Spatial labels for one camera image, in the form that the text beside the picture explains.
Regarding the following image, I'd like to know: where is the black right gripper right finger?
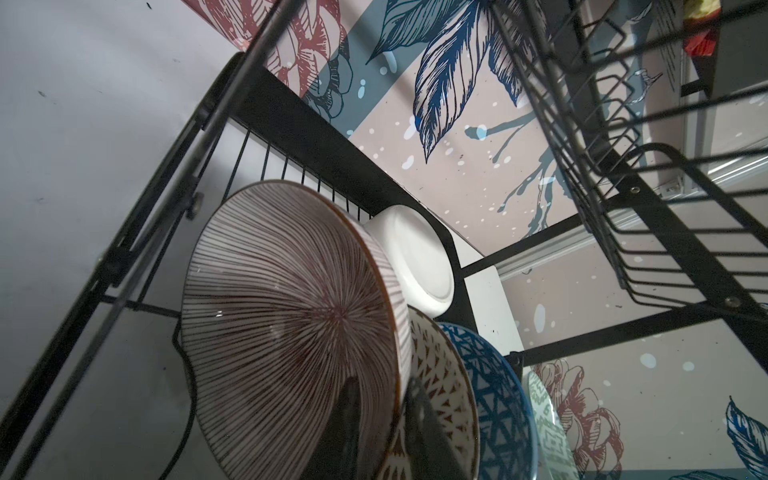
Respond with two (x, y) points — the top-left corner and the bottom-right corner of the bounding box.
(404, 377), (467, 480)

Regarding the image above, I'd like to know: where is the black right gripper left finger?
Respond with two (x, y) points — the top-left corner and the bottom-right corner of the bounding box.
(300, 377), (361, 480)

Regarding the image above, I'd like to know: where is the blue patterned bowl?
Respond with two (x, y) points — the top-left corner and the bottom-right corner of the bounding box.
(439, 323), (538, 480)

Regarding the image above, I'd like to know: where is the white brown patterned bowl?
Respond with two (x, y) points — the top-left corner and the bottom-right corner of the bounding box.
(408, 307), (480, 479)

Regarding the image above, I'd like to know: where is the grey green patterned bowl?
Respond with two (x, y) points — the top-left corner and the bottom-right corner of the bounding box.
(523, 369), (580, 480)

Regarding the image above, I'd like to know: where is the white ceramic bowl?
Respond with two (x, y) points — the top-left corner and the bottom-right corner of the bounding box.
(364, 205), (455, 318)

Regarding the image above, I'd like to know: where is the black two-tier dish rack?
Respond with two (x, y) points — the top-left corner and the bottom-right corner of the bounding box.
(1, 1), (767, 479)

